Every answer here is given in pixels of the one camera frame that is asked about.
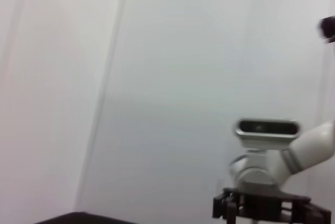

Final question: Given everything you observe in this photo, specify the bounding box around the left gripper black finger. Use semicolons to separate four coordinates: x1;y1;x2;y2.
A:
317;16;335;44

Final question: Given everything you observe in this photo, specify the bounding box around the black tablecloth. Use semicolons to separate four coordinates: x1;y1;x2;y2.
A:
33;211;142;224

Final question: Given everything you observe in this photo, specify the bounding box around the black mounting bracket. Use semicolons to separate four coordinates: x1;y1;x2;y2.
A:
211;187;331;224

